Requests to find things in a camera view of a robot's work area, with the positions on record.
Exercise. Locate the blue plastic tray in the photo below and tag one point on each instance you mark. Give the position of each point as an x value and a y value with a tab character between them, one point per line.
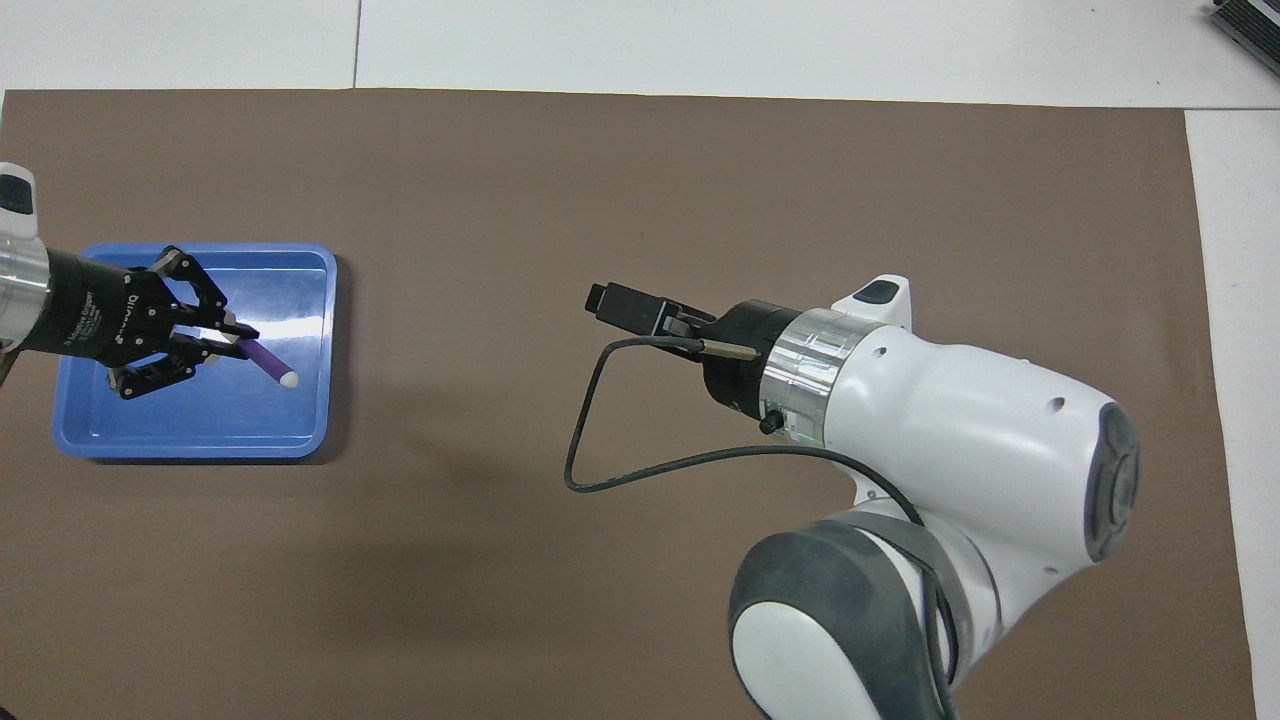
220	420

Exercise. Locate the dark grey ribbed device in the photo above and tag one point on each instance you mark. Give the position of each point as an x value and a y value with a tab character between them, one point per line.
1250	20

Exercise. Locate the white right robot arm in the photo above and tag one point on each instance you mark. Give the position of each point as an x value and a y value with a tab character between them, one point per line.
950	430

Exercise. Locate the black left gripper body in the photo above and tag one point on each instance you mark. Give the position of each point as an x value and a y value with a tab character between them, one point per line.
90	310

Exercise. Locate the brown table mat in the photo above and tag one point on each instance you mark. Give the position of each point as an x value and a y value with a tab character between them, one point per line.
500	200

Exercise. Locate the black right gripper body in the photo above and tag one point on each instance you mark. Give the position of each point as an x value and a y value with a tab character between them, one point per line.
745	360

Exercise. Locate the purple pen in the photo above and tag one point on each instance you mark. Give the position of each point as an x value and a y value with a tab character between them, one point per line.
268	362

